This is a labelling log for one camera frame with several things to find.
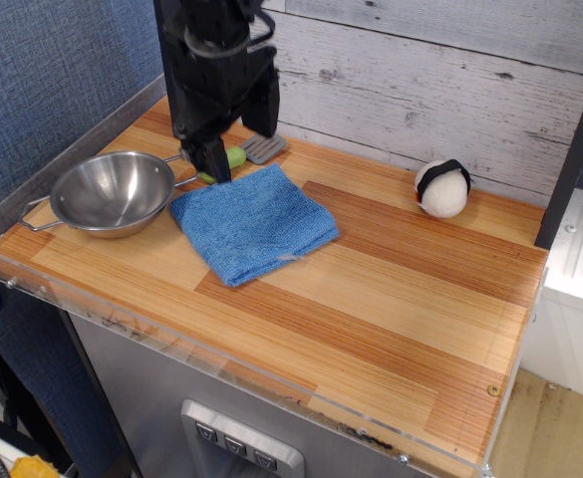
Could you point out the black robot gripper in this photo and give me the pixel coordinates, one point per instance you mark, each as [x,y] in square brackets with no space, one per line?
[231,85]

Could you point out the grey spatula with green handle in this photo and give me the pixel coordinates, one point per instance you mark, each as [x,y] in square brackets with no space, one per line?
[258,150]

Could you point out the blue microfiber towel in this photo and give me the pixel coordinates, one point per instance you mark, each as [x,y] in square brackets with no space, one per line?
[254,225]

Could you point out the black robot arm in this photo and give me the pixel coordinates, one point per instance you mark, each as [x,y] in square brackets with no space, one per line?
[220,25]

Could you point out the white plush ball black band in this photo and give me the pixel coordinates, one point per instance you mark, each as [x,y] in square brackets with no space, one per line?
[442,188]

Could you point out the silver panel with buttons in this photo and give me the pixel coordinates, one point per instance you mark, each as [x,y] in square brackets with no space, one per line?
[224,447]

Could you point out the clear acrylic table guard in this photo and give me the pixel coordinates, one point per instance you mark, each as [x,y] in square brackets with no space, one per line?
[409,350]

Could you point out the white ribbed appliance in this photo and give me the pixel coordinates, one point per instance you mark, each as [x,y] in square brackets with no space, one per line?
[553,347]

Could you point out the yellow and black object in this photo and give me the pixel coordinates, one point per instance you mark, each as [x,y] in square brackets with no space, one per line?
[29,467]

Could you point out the stainless steel bowl with handles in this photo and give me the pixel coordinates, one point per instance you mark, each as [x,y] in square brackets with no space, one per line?
[111,195]

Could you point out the dark grey right post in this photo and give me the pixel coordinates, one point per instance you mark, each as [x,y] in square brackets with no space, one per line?
[563,190]

